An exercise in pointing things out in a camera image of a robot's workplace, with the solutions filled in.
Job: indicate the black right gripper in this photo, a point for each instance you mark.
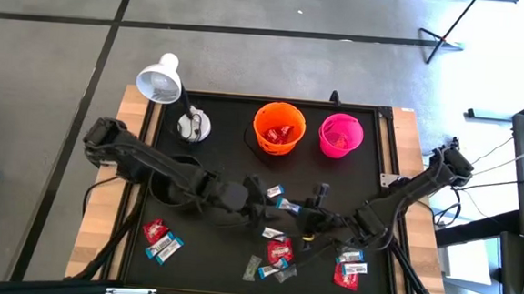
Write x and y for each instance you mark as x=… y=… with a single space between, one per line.
x=326 y=217

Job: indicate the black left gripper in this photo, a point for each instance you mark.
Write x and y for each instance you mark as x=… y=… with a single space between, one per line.
x=250 y=201

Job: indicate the white blue chocolate bar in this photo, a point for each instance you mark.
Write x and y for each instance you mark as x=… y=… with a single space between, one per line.
x=169 y=251
x=355 y=268
x=275 y=191
x=288 y=205
x=273 y=233
x=272 y=270
x=159 y=245
x=350 y=256

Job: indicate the red candy pack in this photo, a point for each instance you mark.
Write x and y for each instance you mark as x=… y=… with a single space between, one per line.
x=154 y=230
x=345 y=282
x=285 y=131
x=279 y=250
x=272 y=135

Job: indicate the clear green candy wrapper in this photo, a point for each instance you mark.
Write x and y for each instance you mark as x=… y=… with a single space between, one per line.
x=251 y=268

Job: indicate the clear pinkish candy wrapper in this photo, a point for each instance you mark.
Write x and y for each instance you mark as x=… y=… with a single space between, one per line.
x=337 y=140

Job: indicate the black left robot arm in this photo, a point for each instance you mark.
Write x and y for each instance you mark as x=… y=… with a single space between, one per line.
x=152 y=158

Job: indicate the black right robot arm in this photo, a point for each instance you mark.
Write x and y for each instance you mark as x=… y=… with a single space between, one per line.
x=405 y=197

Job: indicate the orange pumpkin bucket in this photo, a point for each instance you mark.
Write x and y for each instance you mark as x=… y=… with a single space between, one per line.
x=268 y=120

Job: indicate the pink plastic bucket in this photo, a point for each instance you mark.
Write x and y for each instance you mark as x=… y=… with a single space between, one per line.
x=352 y=125

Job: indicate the black table mat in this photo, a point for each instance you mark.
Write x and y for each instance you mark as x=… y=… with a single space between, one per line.
x=227 y=117

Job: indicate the black plastic bucket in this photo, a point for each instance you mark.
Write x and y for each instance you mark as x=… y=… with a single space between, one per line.
x=168 y=191

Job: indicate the black table clamp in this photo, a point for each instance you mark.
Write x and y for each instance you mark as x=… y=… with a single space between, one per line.
x=335 y=97

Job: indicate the small black plug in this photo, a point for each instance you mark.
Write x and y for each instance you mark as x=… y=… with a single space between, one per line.
x=455 y=141

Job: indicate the white desk lamp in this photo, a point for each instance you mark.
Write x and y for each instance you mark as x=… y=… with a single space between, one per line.
x=159 y=81

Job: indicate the black support beam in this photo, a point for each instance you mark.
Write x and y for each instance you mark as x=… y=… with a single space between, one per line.
x=475 y=232

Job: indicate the black floor tripod stand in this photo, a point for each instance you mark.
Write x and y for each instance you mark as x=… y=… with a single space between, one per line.
x=442 y=39

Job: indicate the white metal bracket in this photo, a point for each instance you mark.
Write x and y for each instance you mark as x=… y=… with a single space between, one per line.
x=390 y=180

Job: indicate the silver metal bracket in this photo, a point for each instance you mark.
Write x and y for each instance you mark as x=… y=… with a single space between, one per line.
x=130 y=291

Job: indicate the black aluminium frame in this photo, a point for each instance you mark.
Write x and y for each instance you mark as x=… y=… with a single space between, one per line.
x=105 y=251

